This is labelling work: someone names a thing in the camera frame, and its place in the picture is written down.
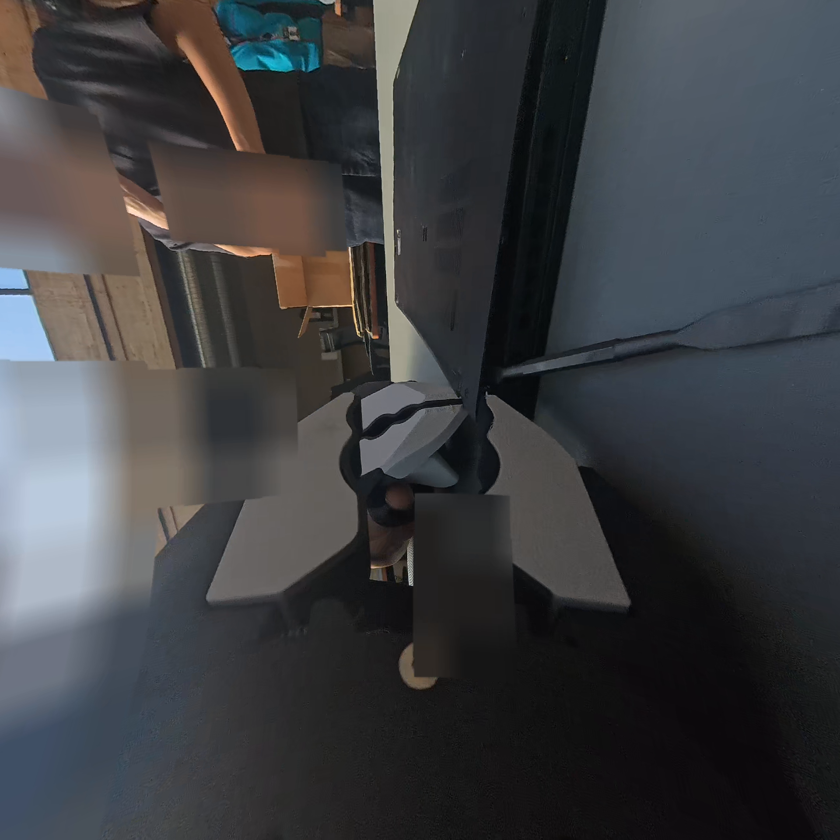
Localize metal spudger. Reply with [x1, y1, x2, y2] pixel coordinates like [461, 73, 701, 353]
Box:
[499, 281, 840, 383]

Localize metal air duct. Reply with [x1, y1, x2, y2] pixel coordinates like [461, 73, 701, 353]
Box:
[157, 249, 240, 368]

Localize teal backpack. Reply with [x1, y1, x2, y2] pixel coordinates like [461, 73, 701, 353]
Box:
[215, 0, 326, 73]

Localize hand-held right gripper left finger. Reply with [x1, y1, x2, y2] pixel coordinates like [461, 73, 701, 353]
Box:
[206, 395, 368, 608]

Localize person's left hand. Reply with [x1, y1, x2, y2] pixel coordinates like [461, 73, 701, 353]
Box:
[369, 487, 416, 572]

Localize white desk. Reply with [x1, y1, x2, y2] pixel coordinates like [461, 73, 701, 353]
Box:
[374, 0, 840, 756]

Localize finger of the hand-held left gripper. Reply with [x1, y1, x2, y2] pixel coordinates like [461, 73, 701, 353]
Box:
[358, 382, 462, 435]
[358, 408, 469, 477]

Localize laptop bottom cover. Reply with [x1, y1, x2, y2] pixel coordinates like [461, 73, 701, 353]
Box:
[392, 0, 547, 412]

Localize cardboard box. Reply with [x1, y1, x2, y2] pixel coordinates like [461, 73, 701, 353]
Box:
[272, 252, 355, 311]

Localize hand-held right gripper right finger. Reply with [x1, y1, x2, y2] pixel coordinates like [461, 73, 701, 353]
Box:
[484, 395, 632, 613]

